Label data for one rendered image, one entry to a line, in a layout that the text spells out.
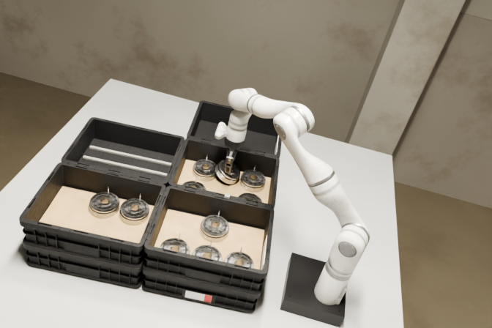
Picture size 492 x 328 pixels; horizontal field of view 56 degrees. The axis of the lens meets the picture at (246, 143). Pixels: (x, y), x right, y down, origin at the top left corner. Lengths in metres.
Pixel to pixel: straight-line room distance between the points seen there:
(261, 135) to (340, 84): 1.13
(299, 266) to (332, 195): 0.44
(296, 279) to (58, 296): 0.80
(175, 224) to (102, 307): 0.36
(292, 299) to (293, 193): 0.61
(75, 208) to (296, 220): 0.89
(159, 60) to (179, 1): 0.47
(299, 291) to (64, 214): 0.86
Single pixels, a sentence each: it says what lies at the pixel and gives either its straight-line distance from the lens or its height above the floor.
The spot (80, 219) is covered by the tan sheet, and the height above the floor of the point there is 0.83.
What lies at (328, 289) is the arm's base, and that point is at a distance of 1.66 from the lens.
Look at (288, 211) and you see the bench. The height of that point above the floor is 0.70.
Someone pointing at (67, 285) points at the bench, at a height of 0.70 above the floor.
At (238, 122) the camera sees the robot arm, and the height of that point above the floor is 1.16.
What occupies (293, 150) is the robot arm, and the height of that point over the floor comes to 1.29.
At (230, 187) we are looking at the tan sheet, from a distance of 1.89.
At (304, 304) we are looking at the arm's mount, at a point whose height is 0.76.
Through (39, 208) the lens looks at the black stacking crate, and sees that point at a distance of 1.72.
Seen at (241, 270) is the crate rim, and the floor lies 0.93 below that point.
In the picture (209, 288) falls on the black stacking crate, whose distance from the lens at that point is 1.60.
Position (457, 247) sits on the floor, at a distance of 3.40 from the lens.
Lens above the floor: 2.11
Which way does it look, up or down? 37 degrees down
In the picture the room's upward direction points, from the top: 13 degrees clockwise
